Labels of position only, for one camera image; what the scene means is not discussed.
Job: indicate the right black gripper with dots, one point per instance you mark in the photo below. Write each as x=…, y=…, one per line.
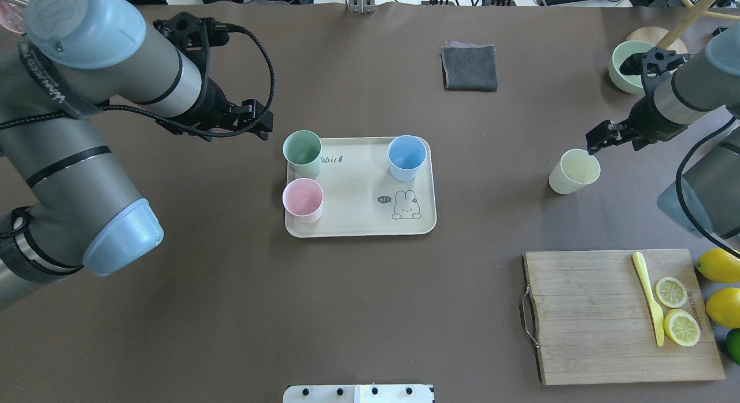
x=646, y=118

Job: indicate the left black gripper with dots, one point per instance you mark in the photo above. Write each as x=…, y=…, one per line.
x=215, y=104

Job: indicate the pale yellow cup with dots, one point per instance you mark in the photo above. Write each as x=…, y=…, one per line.
x=575, y=170

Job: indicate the green cup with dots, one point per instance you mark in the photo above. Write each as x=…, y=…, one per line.
x=302, y=150

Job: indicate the pink cup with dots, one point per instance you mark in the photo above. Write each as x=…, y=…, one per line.
x=303, y=198

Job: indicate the blue cup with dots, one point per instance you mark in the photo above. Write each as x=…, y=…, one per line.
x=406, y=155

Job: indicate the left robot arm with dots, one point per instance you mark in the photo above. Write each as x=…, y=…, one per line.
x=78, y=59

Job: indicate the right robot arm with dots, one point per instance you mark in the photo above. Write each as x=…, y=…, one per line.
x=679, y=90

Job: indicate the cream rabbit tray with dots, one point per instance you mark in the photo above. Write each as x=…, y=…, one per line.
x=361, y=197

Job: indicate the green bowl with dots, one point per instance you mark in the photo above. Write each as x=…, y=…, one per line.
x=627, y=83

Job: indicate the wooden cup rack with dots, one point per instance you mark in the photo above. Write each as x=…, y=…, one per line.
x=683, y=14

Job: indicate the grey folded cloth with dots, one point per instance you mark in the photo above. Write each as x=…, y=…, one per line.
x=470, y=69

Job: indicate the whole lemon far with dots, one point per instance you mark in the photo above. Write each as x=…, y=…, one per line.
x=718, y=265

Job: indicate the whole lemon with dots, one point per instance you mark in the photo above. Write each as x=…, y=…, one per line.
x=723, y=307
x=718, y=265

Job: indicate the upper lemon slice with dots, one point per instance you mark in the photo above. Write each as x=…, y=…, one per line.
x=671, y=292

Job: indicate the lemon slice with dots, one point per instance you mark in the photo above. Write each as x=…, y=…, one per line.
x=681, y=328
x=671, y=292

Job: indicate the wooden cutting board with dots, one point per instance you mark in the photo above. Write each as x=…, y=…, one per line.
x=592, y=324

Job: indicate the purple cloth under grey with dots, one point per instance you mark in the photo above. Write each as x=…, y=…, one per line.
x=460, y=44

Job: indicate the yellow plastic knife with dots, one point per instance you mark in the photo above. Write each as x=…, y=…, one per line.
x=656, y=312

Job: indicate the lower lemon slice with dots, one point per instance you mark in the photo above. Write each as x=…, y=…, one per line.
x=681, y=328

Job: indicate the whole lemon near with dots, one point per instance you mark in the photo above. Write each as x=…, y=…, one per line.
x=723, y=307

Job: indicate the green lime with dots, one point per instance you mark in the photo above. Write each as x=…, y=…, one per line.
x=732, y=345

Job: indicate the pink bowl with ice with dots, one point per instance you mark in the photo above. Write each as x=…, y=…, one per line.
x=12, y=17

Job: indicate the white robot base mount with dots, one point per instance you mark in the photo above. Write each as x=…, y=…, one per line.
x=360, y=393

